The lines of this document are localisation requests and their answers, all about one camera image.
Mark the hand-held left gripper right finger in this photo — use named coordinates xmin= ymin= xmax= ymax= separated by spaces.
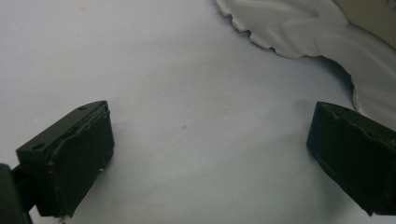
xmin=305 ymin=101 xmax=396 ymax=217

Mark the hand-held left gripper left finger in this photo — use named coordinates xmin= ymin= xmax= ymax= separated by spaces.
xmin=16 ymin=100 xmax=115 ymax=218

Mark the white table mat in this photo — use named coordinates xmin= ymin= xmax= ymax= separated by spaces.
xmin=0 ymin=0 xmax=396 ymax=224

